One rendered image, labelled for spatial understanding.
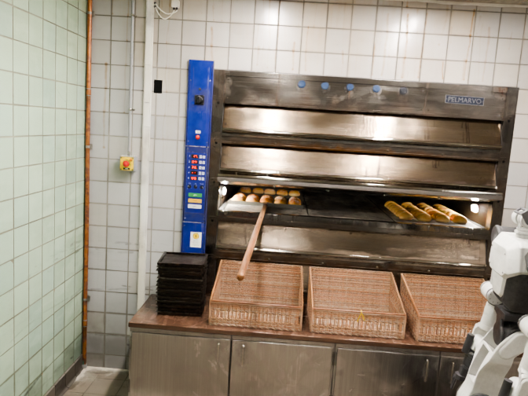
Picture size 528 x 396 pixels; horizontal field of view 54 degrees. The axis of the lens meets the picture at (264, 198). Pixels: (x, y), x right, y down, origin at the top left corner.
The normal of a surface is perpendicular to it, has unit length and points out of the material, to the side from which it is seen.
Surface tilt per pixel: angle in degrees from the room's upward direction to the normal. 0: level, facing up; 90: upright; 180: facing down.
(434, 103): 92
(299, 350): 90
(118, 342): 90
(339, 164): 70
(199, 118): 90
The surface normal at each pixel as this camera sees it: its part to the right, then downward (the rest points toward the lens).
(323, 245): -0.02, -0.21
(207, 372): -0.04, 0.14
